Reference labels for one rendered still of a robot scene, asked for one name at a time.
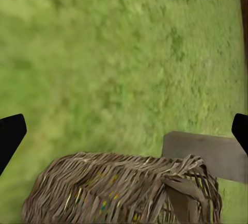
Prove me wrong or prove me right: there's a wicker basket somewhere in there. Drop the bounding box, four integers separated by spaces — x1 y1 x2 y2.
22 151 223 224

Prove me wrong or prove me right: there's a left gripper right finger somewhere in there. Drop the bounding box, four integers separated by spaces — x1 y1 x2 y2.
231 113 248 155

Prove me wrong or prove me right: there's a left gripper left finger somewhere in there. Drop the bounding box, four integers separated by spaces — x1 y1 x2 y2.
0 114 27 175

